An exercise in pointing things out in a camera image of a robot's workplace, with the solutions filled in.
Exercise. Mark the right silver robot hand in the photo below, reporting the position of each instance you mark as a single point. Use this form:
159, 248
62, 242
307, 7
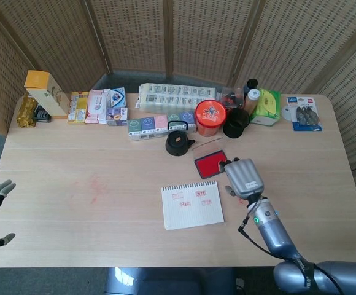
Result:
245, 178

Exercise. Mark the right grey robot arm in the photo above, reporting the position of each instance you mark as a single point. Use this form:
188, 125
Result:
273, 233

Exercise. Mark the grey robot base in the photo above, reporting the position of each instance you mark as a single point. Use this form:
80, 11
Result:
165, 281

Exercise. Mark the white spiral notepad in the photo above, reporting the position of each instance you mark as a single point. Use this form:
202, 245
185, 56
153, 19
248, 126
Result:
193, 215

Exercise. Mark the red ink pad clear lid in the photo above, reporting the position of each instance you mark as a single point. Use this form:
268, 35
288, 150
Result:
208, 166

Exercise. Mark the black mesh pen holder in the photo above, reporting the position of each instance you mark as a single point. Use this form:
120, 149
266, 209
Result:
234, 123

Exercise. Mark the orange snack tub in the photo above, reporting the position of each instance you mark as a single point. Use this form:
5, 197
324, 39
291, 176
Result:
211, 115

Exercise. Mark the green tissue box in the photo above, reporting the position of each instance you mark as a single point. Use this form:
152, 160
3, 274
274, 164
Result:
268, 106

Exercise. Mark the black teapot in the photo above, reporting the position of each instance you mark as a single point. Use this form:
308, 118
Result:
176, 144

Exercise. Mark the white disc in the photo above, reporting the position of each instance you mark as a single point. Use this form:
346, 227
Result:
288, 113

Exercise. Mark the brown bottle white cap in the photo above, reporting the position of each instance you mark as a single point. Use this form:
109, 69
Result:
251, 99

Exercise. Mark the clear plastic box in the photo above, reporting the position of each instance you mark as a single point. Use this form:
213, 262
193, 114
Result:
231, 96

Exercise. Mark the blue blister pack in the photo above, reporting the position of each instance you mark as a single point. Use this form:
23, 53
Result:
305, 113

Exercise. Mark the gold foil package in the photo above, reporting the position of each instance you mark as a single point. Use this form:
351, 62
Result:
26, 112

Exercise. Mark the dark bottle black cap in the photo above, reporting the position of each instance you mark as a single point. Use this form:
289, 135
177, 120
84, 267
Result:
251, 83

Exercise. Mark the pale yellow tissue roll pack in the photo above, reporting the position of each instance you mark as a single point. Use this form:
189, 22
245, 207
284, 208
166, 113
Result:
172, 98

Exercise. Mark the colourful pocket tissue multipack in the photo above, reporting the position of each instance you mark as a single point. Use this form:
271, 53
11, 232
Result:
148, 127

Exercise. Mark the tall beige orange carton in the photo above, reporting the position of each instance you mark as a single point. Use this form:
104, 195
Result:
47, 98

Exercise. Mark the yellow flat box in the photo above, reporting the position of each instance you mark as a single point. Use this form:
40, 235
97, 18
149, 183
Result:
77, 109

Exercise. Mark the pink wet wipes pack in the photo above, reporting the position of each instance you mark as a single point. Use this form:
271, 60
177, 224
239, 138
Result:
96, 106

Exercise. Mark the small purple box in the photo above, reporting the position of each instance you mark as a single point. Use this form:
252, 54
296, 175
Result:
116, 116

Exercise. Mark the blue white box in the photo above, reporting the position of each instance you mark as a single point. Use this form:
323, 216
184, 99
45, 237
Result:
118, 97

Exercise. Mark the woven folding screen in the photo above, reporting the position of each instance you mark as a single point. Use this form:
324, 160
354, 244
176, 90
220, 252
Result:
135, 33

